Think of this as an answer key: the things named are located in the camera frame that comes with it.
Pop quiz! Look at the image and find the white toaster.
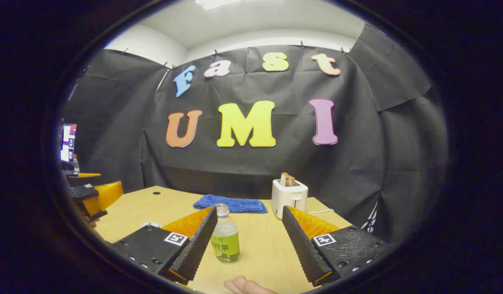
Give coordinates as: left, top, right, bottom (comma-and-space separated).
271, 179, 308, 220

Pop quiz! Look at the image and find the ceiling light panel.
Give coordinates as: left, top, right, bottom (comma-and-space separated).
194, 0, 246, 10

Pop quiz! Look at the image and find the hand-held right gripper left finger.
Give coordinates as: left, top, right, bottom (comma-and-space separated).
112, 205, 218, 285

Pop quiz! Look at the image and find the computer monitor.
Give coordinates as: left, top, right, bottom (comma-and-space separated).
60, 123, 78, 165

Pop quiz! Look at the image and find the blue towel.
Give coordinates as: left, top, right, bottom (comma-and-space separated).
193, 194, 268, 214

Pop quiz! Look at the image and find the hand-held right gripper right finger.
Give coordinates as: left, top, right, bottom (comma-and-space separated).
281, 205, 390, 287

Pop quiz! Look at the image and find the green label water bottle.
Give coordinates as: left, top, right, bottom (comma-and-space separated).
211, 203, 241, 265

